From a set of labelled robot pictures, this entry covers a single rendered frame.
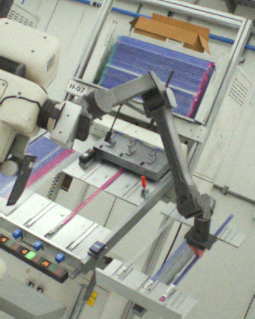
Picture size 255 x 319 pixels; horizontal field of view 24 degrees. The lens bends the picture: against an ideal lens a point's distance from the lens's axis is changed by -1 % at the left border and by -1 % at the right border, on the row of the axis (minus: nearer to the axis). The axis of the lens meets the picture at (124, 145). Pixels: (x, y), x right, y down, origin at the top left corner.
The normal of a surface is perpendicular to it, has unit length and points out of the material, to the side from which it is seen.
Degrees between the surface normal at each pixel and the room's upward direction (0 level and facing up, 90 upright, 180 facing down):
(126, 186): 42
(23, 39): 48
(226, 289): 90
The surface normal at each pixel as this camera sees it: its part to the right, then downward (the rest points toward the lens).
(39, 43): 0.15, -0.67
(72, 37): -0.44, -0.18
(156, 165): -0.02, -0.80
